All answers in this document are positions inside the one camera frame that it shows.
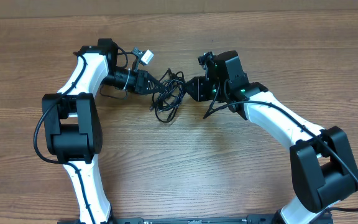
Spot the black cables bundle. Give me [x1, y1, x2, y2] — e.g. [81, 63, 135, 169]
[149, 68, 186, 124]

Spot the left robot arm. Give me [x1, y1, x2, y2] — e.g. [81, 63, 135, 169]
[37, 39, 163, 223]

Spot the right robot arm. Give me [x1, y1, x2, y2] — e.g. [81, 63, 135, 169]
[186, 50, 358, 223]

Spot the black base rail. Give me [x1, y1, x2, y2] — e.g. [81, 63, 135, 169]
[57, 213, 334, 224]

